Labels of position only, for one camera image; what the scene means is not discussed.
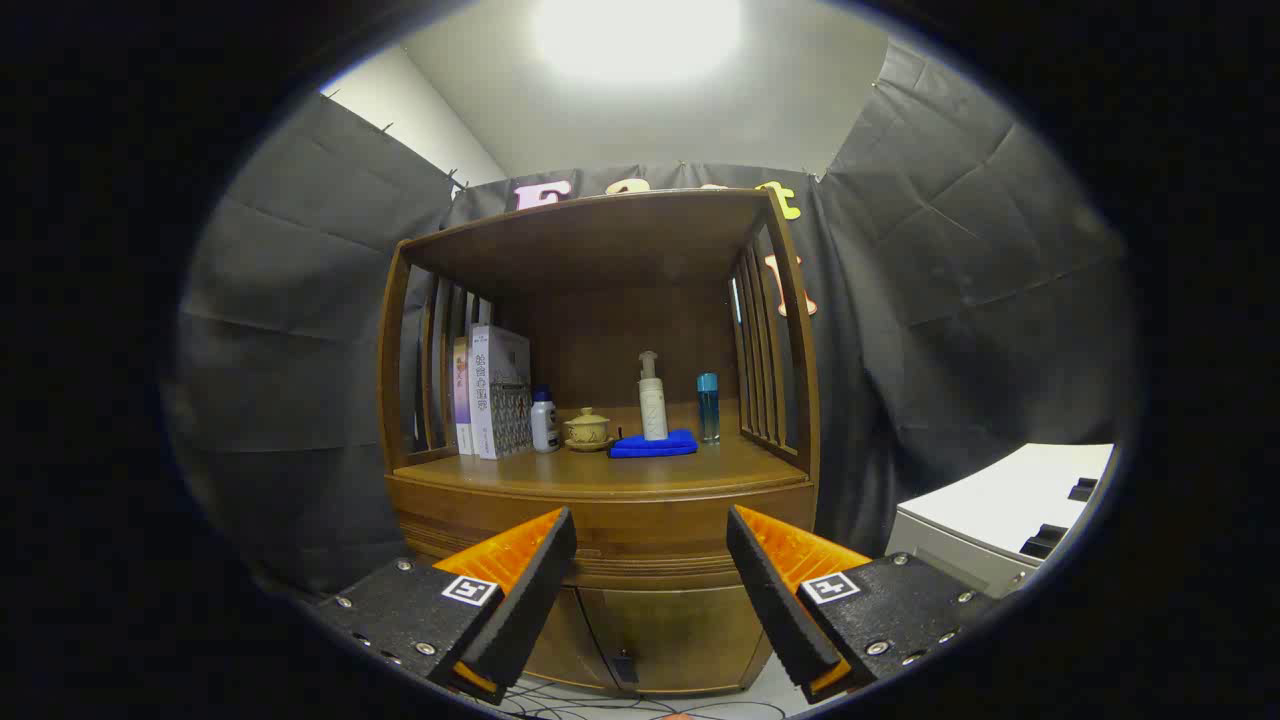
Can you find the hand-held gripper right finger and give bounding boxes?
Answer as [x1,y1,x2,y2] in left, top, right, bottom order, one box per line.
[726,503,1001,704]

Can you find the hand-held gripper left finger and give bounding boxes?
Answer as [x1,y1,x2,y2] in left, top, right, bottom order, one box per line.
[315,505,578,706]

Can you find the wooden drawer with black knob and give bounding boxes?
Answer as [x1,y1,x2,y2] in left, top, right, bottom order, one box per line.
[388,475,816,591]

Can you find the wooden cabinet door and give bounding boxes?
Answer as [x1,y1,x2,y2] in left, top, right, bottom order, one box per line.
[580,585,776,696]
[525,585,613,691]

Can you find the wooden countertop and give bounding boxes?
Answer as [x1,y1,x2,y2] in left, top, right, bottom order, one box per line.
[393,432,809,496]

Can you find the white grey drawer unit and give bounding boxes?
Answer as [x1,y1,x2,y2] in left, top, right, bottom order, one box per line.
[885,443,1116,599]

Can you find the brown wooden cabinet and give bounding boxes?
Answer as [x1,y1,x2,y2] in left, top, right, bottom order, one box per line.
[377,188,821,696]

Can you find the white bottle with blue cap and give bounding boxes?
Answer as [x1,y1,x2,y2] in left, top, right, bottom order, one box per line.
[530,386,562,454]

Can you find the yellow lidded teacup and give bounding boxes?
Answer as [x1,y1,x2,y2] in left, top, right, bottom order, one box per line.
[563,407,615,453]

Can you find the blue folded cloth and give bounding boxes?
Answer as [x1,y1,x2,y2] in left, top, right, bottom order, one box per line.
[608,429,700,460]

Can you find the thick white book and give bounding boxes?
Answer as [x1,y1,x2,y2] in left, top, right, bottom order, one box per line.
[468,323,533,461]

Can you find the thin purple book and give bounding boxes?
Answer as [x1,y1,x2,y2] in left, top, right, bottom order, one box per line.
[452,336,477,456]

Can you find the white pump bottle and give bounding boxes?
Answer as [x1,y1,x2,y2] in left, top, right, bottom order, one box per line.
[637,350,670,442]

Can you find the ceiling light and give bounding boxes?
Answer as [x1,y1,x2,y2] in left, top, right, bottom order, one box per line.
[530,0,746,86]

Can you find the black floor cables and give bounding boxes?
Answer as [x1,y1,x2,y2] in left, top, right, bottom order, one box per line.
[480,675,791,720]

